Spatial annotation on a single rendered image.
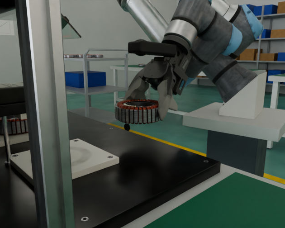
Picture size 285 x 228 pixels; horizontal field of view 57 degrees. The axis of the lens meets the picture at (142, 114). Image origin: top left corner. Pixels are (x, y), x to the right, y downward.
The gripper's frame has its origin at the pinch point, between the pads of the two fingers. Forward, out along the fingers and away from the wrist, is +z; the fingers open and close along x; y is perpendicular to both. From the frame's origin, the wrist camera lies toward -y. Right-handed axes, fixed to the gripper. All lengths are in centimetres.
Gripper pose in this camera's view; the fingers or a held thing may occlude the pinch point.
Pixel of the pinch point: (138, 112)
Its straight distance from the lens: 60.1
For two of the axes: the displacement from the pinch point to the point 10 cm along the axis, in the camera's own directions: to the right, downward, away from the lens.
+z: -4.1, 9.0, -1.8
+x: -6.8, -1.7, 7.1
